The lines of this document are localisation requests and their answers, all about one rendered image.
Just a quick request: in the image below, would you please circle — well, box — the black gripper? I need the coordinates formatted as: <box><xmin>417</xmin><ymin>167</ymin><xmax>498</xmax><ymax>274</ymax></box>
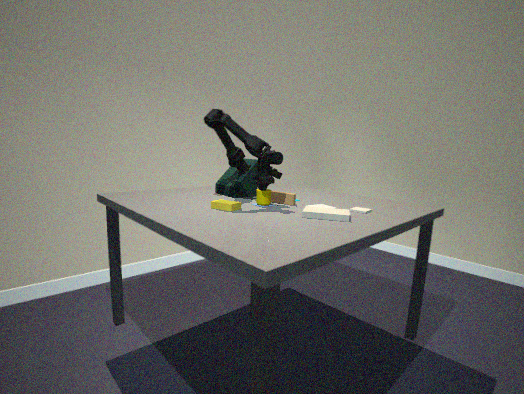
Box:
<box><xmin>253</xmin><ymin>163</ymin><xmax>275</xmax><ymax>191</ymax></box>

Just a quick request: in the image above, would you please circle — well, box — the tan flat bar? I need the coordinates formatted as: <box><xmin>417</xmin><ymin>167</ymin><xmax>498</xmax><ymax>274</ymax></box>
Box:
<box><xmin>271</xmin><ymin>191</ymin><xmax>296</xmax><ymax>205</ymax></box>

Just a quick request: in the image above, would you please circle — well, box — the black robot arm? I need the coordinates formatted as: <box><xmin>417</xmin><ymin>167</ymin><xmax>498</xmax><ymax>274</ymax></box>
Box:
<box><xmin>204</xmin><ymin>109</ymin><xmax>283</xmax><ymax>174</ymax></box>

